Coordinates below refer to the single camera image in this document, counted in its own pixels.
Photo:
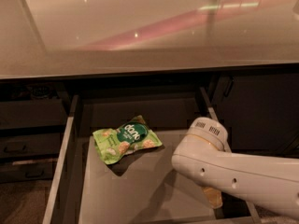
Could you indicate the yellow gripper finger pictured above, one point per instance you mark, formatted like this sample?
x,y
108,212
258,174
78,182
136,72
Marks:
x,y
213,196

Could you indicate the dark drawer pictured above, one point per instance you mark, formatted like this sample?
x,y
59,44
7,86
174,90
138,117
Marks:
x,y
18,171
30,114
142,188
29,145

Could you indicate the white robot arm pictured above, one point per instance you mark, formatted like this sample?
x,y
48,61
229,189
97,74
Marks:
x,y
270,182

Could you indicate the glossy grey counter top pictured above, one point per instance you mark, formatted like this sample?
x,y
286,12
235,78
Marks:
x,y
79,38

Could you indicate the green snack bag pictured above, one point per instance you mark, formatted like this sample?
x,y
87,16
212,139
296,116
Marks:
x,y
113,144

